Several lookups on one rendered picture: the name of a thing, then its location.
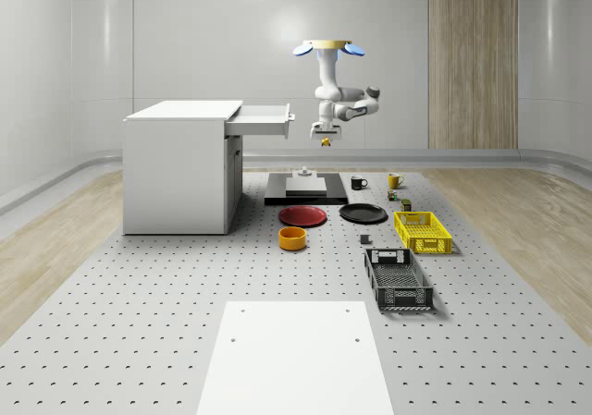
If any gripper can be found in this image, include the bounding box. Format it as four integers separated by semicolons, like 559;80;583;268
308;121;344;147

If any white drawer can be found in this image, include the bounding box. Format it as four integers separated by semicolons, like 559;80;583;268
223;102;296;140

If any black stove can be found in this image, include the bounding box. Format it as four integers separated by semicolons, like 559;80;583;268
264;165;350;206

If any red plate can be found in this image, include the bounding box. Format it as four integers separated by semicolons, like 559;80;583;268
277;205;328;227

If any drone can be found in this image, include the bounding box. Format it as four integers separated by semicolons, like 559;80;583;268
291;39;366;58

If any black plate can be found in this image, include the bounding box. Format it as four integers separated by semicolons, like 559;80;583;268
338;202;389;225

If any yellow bowl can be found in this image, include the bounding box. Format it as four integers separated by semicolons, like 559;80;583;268
277;226;308;251

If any white cabinet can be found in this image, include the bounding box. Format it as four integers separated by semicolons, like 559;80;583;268
122;99;245;237

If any yellow basket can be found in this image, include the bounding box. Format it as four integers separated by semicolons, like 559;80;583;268
393;211;453;255

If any dark grey basket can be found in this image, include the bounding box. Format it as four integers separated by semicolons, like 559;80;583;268
363;247;436;313

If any white board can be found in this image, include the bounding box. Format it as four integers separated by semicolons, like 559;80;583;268
195;300;396;415

